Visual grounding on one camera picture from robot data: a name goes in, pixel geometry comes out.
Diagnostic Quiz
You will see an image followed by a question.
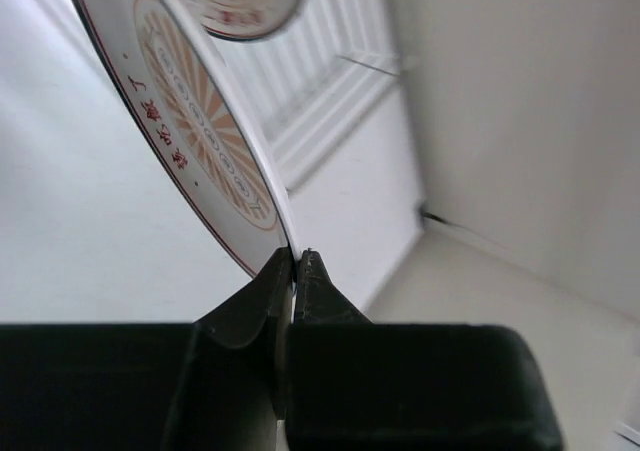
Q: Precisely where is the wire dish rack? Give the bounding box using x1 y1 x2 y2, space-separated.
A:
219 0 406 192

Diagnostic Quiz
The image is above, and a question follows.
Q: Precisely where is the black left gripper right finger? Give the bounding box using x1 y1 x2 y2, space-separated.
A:
285 250 563 450

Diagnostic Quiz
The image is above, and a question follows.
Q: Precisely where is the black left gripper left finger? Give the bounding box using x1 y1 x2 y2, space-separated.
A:
1 248 293 450

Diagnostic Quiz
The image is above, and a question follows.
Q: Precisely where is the orange sunburst plate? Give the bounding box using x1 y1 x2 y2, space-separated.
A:
72 0 301 275
142 0 314 42

